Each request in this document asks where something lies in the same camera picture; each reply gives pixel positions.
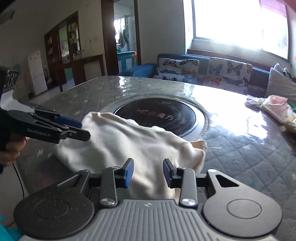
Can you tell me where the white refrigerator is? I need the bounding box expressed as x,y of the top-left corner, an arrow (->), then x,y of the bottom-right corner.
28,51 -> 48,96

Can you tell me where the butterfly print cushion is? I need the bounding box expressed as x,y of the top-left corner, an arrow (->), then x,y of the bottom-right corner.
153,58 -> 200,84
203,57 -> 252,95

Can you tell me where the dark wooden display cabinet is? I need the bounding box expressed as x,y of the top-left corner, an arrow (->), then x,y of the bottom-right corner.
44,11 -> 105,92

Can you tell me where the right butterfly print cushion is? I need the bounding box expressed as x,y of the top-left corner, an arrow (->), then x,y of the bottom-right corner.
203,57 -> 252,95

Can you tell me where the left butterfly print cushion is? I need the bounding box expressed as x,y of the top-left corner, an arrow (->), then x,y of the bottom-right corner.
153,58 -> 200,84

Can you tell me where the black cable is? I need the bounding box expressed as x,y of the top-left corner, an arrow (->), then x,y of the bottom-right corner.
12,162 -> 26,200

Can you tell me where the dark wooden door frame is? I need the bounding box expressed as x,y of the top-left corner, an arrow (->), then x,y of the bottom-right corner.
101,1 -> 142,75

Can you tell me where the blue sofa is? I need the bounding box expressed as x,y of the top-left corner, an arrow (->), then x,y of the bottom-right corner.
119,53 -> 296,98

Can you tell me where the cream white garment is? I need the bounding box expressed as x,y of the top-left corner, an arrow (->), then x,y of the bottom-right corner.
56,112 -> 207,200

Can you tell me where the bright window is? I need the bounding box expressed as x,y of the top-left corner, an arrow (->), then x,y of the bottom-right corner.
193,1 -> 289,60

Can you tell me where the grey white pillow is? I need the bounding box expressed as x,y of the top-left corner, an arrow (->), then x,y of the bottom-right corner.
264,63 -> 296,105

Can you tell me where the person's left hand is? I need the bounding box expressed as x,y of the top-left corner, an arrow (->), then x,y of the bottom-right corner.
0,137 -> 28,166

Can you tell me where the black round induction cooktop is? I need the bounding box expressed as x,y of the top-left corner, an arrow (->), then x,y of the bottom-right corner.
114,98 -> 206,137

